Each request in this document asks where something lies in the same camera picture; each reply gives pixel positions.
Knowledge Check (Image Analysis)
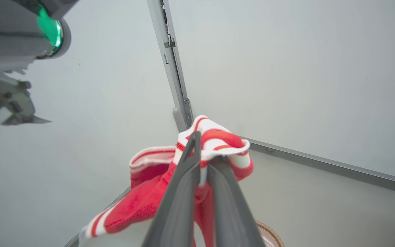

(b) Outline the grey left gripper green band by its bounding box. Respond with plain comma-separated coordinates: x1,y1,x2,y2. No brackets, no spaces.
0,0,72,131

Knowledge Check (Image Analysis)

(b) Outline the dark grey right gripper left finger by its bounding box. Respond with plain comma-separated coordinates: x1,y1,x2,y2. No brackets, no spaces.
142,131,202,247

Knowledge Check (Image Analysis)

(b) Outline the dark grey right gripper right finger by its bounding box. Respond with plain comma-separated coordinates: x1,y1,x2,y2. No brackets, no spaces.
207,156,265,247

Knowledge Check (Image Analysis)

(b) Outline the red white striped garment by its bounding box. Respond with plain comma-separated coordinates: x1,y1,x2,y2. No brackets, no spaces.
79,115,254,247

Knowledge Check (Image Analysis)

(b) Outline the wicker laundry basket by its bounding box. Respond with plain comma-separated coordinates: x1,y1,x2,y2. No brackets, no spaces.
255,221,285,247

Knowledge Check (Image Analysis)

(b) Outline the short grey wall rail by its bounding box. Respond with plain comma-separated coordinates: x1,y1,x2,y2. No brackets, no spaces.
63,187,131,247

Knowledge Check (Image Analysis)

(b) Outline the long grey wall rail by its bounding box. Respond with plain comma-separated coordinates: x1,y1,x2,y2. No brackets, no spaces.
241,137,395,198

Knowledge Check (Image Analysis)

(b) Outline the grey metal corner post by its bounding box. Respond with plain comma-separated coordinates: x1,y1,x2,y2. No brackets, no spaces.
146,0,194,133

